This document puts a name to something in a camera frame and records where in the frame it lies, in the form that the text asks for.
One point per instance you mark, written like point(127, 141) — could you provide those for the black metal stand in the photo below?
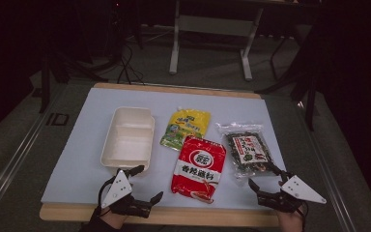
point(45, 83)
point(310, 96)

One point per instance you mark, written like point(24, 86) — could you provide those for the white table mat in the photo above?
point(87, 161)

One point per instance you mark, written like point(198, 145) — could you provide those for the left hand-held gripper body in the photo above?
point(117, 190)

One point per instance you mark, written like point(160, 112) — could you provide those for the person's left hand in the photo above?
point(116, 219)

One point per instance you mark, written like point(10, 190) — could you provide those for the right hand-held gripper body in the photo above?
point(298, 190)

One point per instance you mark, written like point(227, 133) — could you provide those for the clear dried seaweed bag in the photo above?
point(248, 150)

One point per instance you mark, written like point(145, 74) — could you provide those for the yellow sauce pouch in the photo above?
point(186, 127)

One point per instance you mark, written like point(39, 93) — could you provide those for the metal floor rail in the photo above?
point(328, 174)
point(9, 167)

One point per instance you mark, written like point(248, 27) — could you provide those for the white divided lunch box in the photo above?
point(128, 138)

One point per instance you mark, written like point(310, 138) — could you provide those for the dark floor socket plate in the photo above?
point(58, 119)

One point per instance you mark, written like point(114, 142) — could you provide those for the white metal desk frame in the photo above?
point(215, 25)

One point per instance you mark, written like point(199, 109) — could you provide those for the person's right hand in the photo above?
point(288, 222)

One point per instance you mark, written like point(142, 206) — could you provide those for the red seasoning packet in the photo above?
point(199, 167)

